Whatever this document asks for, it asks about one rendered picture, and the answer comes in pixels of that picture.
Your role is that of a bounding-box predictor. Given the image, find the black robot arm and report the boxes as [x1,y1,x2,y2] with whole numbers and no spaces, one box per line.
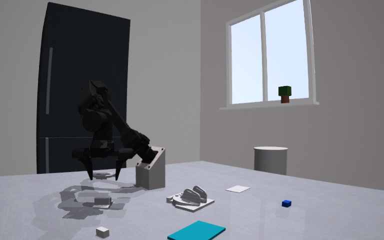
[77,80,159,164]

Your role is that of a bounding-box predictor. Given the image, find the small blue block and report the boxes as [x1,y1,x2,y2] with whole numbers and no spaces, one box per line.
[282,200,292,208]

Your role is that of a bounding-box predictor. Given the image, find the teal flat rectangular plate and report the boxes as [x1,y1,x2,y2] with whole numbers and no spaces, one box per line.
[167,220,226,240]

